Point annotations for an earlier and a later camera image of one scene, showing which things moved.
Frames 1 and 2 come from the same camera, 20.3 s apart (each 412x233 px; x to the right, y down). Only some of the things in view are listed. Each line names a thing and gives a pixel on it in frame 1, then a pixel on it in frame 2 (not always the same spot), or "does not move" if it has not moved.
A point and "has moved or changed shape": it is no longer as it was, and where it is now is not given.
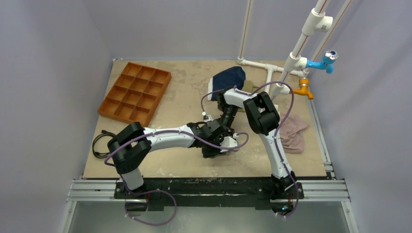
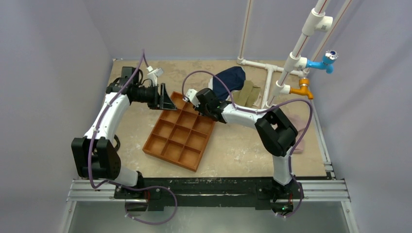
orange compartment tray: x=135 y=97 has moved or changed shape
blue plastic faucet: x=329 y=58 does not move
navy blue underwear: x=226 y=80 does not move
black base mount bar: x=207 y=193 does not move
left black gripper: x=216 y=152 to x=162 y=101
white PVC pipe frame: x=318 y=20 does not move
